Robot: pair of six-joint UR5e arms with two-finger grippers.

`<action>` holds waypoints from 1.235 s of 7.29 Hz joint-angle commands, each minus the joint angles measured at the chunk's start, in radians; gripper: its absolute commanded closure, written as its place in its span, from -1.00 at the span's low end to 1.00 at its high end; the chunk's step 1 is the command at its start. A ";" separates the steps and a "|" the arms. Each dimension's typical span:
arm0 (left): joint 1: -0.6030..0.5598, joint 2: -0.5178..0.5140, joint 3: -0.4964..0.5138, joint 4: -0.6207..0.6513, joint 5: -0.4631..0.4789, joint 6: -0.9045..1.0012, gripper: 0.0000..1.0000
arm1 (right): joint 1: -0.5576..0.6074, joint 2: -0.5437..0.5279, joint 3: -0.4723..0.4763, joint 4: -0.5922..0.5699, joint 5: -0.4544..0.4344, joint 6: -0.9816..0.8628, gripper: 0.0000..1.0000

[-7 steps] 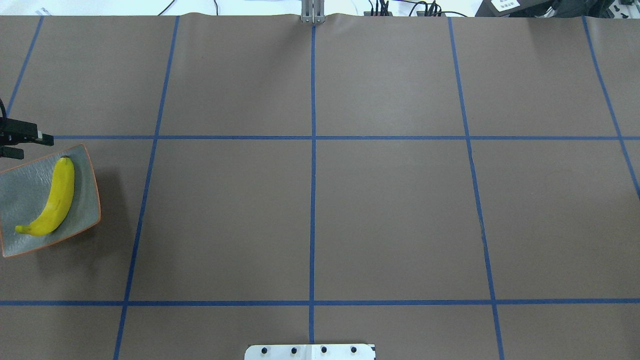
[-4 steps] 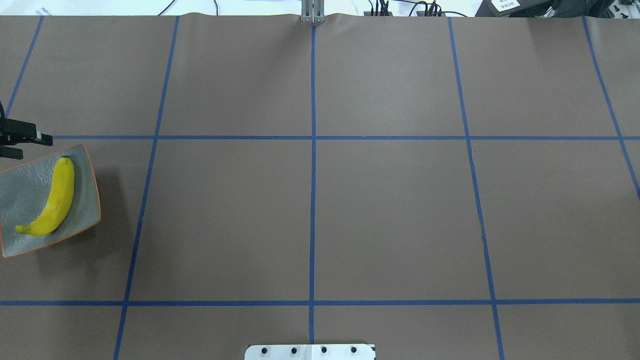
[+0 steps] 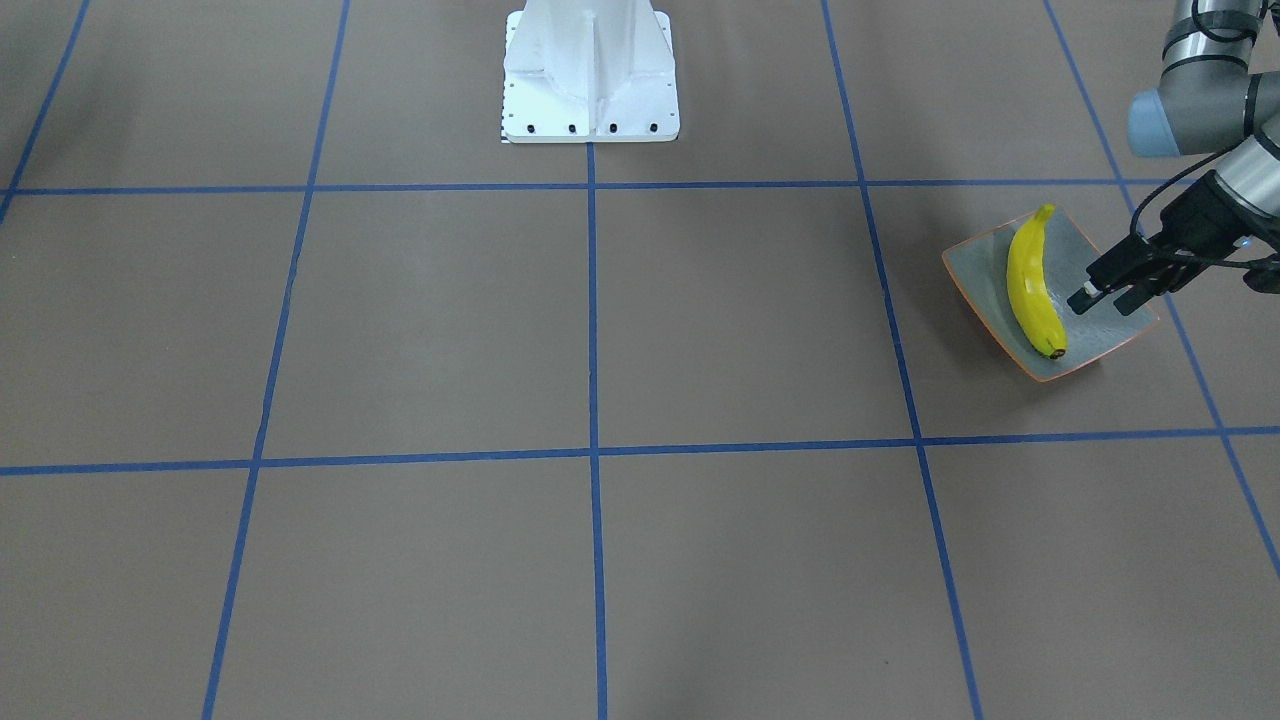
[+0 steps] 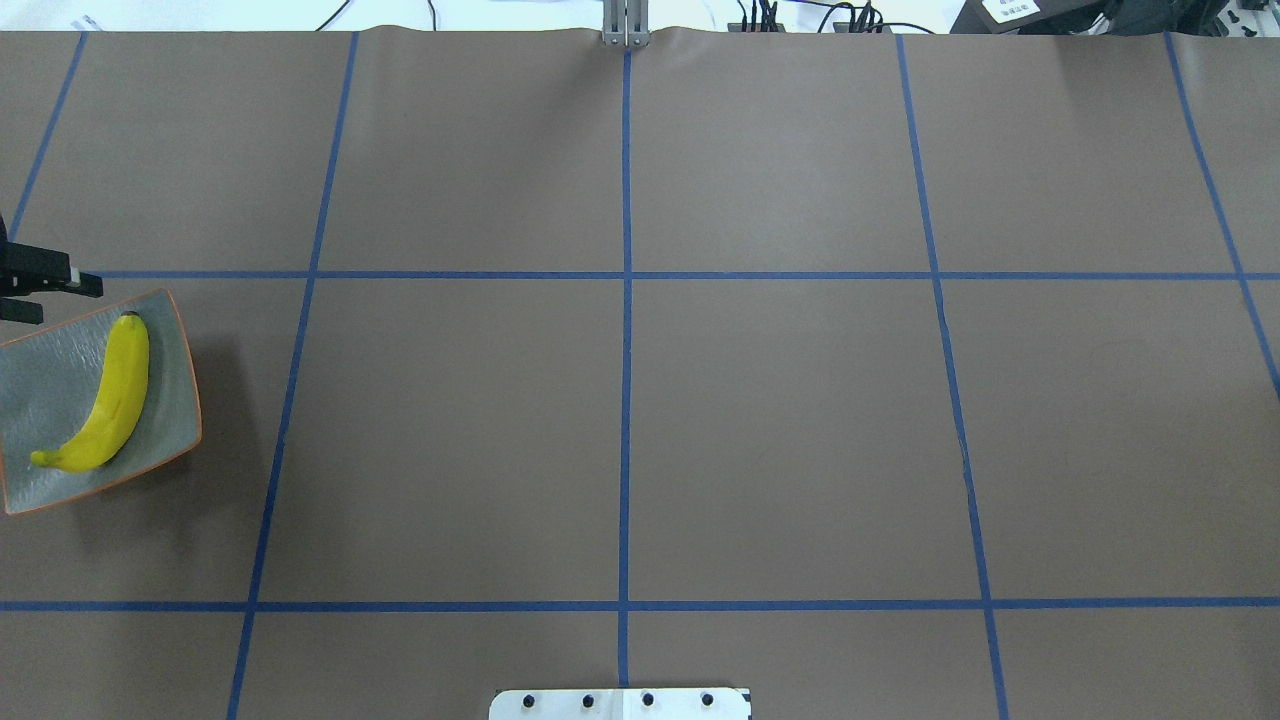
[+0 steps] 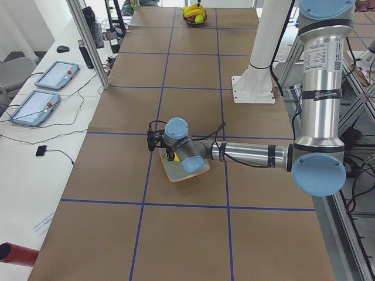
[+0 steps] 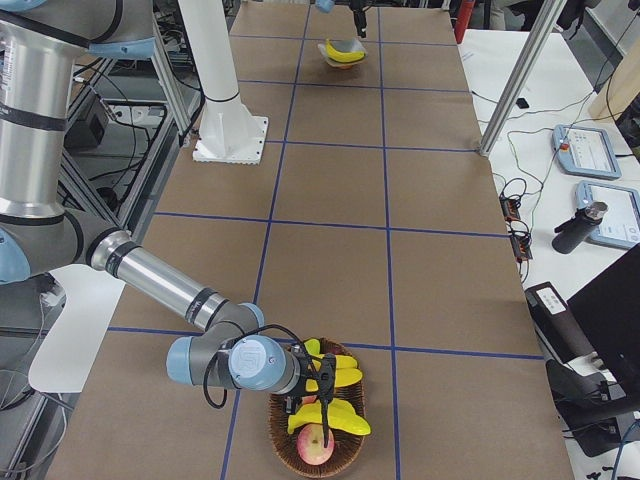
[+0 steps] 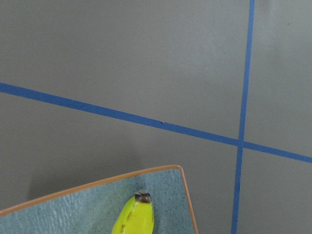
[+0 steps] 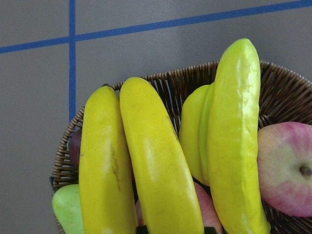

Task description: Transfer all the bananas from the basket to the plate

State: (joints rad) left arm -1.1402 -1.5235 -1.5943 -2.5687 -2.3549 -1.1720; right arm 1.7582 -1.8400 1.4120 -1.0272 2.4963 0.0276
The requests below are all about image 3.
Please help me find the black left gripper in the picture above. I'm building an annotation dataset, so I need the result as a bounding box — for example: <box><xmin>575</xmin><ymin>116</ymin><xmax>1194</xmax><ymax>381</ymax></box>
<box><xmin>1068</xmin><ymin>172</ymin><xmax>1279</xmax><ymax>316</ymax></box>

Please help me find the yellow banana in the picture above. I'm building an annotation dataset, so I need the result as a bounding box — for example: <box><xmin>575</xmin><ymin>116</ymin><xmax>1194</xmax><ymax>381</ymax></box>
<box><xmin>1006</xmin><ymin>204</ymin><xmax>1068</xmax><ymax>360</ymax></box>

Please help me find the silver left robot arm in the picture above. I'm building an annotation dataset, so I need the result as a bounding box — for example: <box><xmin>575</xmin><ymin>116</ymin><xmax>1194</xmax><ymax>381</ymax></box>
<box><xmin>1068</xmin><ymin>1</ymin><xmax>1279</xmax><ymax>315</ymax></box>

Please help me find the grey square plate orange rim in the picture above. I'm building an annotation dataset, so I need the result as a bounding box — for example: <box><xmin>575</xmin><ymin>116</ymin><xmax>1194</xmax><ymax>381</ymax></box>
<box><xmin>942</xmin><ymin>209</ymin><xmax>1158</xmax><ymax>382</ymax></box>

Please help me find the white camera mast pedestal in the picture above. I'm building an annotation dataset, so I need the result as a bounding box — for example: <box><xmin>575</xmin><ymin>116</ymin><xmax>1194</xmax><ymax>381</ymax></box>
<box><xmin>500</xmin><ymin>1</ymin><xmax>681</xmax><ymax>143</ymax></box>

